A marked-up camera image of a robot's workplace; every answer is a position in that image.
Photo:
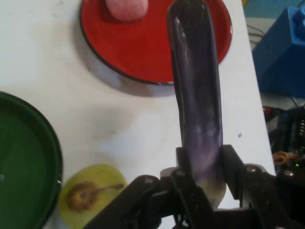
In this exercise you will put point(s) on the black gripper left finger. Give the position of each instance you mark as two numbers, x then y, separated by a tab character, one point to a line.
147	202

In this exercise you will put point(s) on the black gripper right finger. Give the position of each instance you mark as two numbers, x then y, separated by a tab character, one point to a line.
262	195

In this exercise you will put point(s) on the pink plush toy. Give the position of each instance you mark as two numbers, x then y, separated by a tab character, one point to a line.
127	9

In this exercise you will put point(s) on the blue plastic box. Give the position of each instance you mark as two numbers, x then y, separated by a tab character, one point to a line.
278	64

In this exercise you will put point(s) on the red enamel plate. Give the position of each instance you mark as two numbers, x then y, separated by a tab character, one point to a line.
133	47

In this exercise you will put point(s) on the purple toy eggplant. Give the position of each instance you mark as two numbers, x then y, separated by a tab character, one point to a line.
197	95

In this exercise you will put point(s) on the yellow-green toy apple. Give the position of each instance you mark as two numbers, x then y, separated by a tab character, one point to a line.
95	190

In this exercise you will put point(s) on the green enamel plate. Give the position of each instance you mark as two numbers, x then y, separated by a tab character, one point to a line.
26	155

